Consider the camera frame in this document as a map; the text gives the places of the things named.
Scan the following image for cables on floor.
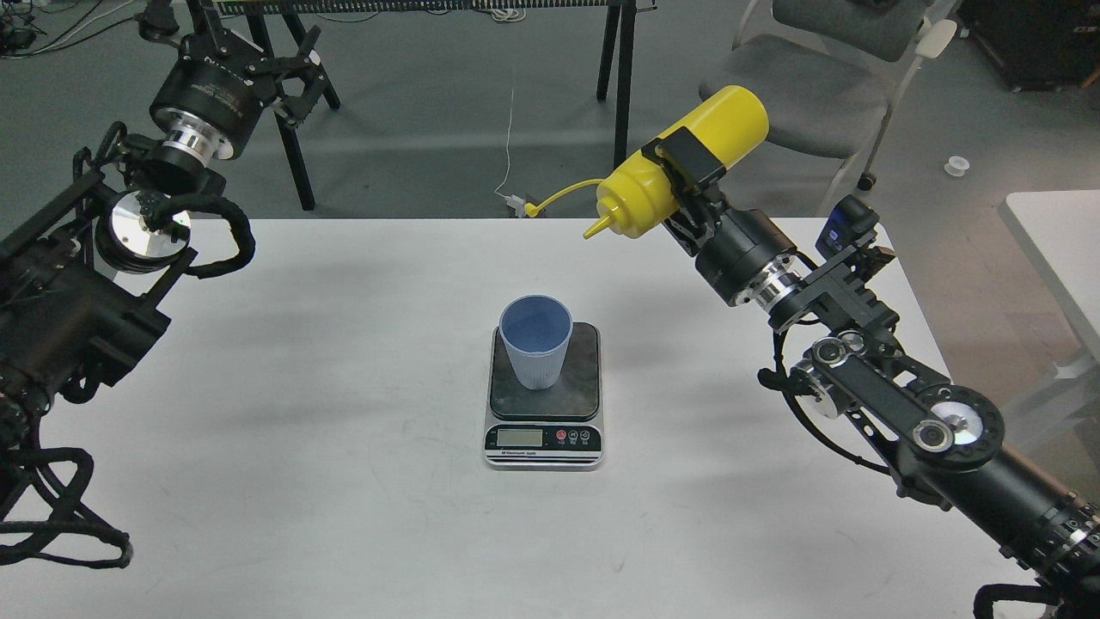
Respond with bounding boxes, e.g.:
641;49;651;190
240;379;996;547
0;0;168;60

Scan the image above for grey office chair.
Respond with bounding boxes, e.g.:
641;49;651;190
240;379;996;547
699;1;958;215

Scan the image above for black cabinet in corner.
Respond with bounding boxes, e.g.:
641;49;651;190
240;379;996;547
957;1;1099;93

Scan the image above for white side table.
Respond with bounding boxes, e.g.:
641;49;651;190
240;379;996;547
999;189;1099;360

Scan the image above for digital kitchen scale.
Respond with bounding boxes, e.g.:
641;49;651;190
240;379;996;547
482;322;606;471

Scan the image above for black-legged background table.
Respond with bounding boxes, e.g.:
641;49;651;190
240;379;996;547
190;1;640;166

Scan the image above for yellow squeeze bottle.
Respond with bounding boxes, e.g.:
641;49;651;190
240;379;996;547
526;84;771;242

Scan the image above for blue ribbed plastic cup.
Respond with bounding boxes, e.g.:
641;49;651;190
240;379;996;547
498;295;573;390

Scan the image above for white cable with plug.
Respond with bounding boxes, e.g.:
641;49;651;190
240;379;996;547
495;64;548;219

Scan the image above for small white spool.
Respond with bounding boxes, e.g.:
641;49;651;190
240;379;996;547
943;154;971;179

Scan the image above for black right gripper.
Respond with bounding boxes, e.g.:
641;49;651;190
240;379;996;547
638;128;800;307

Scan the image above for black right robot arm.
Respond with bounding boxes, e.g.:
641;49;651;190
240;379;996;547
641;128;1097;618

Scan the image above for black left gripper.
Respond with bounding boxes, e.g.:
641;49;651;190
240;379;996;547
138;0;340;162

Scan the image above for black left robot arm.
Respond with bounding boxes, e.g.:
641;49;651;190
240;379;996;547
1;1;340;570

